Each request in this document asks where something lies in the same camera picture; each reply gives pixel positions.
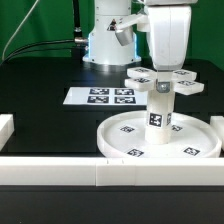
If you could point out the white right barrier block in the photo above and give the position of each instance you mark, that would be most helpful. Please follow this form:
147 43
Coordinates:
217 122

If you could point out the white left barrier block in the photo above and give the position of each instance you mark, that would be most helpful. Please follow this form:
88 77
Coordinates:
6 128

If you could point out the white front barrier wall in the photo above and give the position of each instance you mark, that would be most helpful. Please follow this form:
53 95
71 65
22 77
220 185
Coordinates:
110 172

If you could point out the white barrier block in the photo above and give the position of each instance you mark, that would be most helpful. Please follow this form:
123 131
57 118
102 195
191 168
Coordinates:
6 128
217 122

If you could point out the black vertical cable connector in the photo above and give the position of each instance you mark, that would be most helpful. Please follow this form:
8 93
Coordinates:
77 31

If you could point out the white cross-shaped table base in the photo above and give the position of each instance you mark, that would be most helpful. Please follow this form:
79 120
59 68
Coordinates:
183 81

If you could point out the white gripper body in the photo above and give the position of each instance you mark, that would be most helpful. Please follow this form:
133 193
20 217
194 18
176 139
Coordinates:
168 35

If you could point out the white marker sheet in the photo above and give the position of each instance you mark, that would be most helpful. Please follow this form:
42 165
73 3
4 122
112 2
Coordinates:
104 96

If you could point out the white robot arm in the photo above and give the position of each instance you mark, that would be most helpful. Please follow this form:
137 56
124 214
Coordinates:
112 43

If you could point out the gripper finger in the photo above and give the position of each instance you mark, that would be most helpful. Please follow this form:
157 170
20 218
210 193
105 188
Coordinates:
163 81

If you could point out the white round table top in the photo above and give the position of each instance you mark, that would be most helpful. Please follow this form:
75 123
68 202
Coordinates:
127 135

